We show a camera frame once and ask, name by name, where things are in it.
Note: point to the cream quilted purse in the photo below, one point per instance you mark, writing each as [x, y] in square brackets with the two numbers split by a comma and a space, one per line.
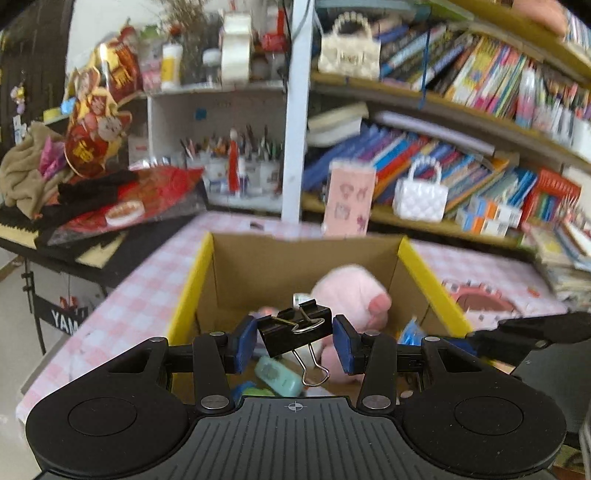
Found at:
[348, 57]

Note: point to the pile of red paper decorations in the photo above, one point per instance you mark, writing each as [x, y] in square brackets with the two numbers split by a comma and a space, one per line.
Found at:
[161, 184]

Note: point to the pink plush toy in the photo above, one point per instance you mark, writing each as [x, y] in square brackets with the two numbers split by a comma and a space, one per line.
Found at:
[346, 290]

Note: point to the black electronic keyboard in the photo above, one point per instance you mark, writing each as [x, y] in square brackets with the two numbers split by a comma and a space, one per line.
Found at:
[138, 258]

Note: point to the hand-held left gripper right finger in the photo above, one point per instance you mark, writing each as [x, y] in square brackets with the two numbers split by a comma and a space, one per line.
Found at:
[344, 346]

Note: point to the pink cup with stickers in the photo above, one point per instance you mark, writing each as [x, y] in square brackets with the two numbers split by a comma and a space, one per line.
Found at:
[348, 198]

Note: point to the white cabinet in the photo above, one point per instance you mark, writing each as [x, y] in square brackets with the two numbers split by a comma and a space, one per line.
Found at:
[171, 120]

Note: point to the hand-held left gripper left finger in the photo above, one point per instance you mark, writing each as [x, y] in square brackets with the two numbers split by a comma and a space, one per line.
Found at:
[244, 344]

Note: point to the blue crumpled packet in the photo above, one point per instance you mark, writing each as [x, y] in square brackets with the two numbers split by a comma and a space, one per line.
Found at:
[408, 332]

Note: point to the dried flowers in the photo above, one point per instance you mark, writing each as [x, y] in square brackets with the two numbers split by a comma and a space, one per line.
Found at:
[189, 14]

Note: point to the black cloth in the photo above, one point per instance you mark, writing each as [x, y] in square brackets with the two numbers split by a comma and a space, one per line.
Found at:
[92, 184]

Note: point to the red tassel ornament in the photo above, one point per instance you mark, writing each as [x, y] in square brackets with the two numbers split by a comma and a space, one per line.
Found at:
[233, 161]

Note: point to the row of leaning blue books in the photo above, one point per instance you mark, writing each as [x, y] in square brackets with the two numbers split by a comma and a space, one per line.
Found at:
[406, 152]

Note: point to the large white tape roll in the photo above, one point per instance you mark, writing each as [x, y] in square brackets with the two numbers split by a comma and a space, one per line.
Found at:
[235, 55]

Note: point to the pastel glitter bottle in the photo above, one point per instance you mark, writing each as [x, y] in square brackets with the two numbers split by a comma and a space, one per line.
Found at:
[525, 101]

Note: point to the set of red books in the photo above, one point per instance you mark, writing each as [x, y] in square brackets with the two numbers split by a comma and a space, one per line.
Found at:
[554, 189]

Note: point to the white plastic bottle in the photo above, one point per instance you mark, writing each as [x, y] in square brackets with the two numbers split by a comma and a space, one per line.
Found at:
[171, 69]

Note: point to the cream paperback books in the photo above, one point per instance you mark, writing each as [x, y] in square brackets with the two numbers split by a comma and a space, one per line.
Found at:
[332, 124]

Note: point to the black keyboard stand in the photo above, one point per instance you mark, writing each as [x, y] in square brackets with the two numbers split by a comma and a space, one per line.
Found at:
[60, 318]

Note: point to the beige cloth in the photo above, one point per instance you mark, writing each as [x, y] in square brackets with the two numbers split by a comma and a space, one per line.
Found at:
[23, 175]

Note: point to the row of colourful thin books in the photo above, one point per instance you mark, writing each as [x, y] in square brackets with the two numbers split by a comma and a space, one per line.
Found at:
[461, 69]

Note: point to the red gold festive decoration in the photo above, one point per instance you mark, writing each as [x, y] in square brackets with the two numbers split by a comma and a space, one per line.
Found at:
[87, 138]

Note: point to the white pen organiser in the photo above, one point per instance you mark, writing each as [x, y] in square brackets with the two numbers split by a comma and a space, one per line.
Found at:
[579, 134]

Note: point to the white pole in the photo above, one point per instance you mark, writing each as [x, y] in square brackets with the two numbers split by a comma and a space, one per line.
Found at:
[295, 138]

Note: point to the mint green toy phone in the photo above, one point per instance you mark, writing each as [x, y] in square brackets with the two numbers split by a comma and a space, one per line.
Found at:
[277, 374]

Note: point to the yellow cardboard box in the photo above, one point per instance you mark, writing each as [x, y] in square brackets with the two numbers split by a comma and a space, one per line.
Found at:
[300, 263]

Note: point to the white quilted purse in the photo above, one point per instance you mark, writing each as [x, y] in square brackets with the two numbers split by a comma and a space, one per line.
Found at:
[418, 201]

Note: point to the black binder clip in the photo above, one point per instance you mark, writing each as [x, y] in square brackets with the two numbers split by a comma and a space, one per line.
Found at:
[286, 337]

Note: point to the green toy bottle blue cap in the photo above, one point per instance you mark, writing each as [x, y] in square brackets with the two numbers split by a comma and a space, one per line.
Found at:
[258, 392]

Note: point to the stack of paper booklets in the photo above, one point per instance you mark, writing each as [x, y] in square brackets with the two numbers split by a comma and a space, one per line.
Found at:
[563, 258]

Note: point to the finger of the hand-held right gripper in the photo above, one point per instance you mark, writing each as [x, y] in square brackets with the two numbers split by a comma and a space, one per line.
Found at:
[521, 339]

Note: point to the white rolled paper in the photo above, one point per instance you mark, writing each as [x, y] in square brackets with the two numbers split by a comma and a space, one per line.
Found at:
[438, 131]

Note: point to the row of pen cups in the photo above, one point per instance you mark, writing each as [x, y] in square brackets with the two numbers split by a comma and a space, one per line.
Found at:
[263, 170]

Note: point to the dark door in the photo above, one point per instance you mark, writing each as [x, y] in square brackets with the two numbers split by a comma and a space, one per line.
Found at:
[37, 55]

